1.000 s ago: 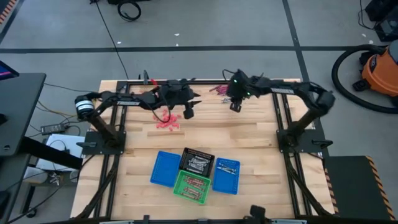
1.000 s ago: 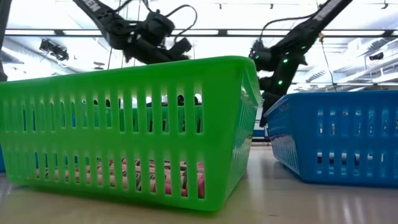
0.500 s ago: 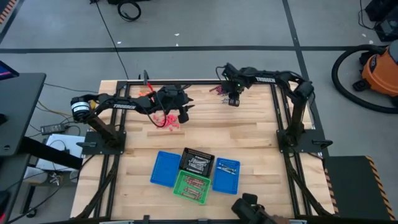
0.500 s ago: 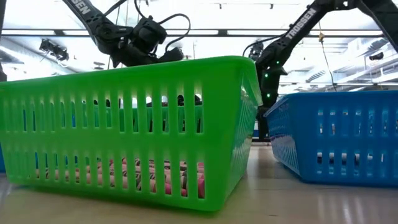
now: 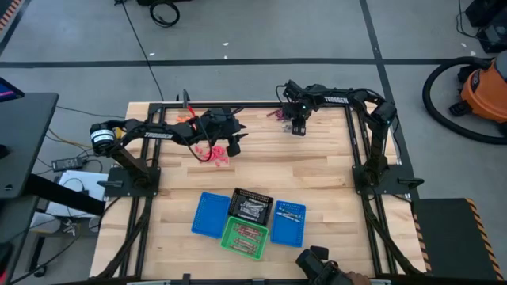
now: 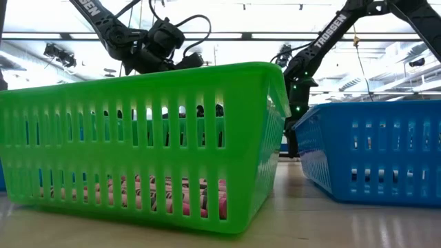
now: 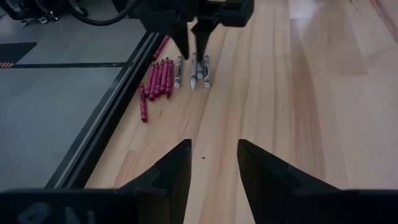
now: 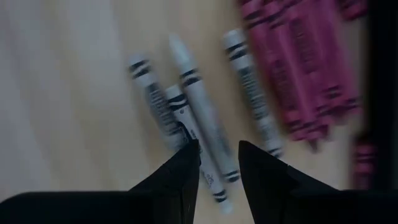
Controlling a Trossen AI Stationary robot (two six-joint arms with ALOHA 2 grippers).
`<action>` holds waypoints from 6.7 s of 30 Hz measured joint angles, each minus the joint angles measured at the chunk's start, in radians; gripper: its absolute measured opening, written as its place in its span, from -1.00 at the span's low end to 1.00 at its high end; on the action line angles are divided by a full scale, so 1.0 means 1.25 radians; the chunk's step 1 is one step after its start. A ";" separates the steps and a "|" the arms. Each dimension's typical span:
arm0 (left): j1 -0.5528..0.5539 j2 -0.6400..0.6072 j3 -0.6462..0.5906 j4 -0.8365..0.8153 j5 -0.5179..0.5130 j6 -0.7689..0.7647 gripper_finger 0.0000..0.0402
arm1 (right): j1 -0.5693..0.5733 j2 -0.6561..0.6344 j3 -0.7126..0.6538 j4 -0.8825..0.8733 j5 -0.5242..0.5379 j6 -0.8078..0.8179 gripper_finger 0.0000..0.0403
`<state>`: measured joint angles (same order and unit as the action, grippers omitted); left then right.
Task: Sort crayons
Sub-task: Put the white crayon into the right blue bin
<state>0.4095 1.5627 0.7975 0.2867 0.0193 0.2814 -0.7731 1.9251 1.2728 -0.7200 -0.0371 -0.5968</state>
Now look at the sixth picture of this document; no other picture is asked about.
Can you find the small dark ceiling fixture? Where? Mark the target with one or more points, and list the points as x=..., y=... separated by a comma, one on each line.
x=417, y=62

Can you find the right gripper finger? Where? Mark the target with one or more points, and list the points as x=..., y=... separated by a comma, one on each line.
x=292, y=148

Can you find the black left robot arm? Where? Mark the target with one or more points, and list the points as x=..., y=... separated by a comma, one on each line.
x=103, y=24

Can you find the grey horizontal rail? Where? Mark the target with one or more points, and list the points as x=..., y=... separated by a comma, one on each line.
x=344, y=93

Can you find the black ceiling spotlight cluster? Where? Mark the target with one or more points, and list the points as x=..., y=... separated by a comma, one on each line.
x=62, y=56

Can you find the blue slotted plastic basket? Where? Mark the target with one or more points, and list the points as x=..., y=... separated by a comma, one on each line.
x=379, y=155
x=2, y=175

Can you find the black overhead frame bar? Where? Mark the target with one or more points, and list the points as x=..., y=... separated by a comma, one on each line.
x=246, y=35

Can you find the green slotted plastic basket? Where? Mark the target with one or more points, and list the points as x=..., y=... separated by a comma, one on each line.
x=138, y=158

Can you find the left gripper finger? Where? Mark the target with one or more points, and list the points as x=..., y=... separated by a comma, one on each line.
x=191, y=61

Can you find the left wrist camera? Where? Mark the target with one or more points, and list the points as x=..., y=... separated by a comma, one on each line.
x=165, y=38

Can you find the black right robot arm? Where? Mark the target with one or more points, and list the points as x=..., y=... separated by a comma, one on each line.
x=327, y=34

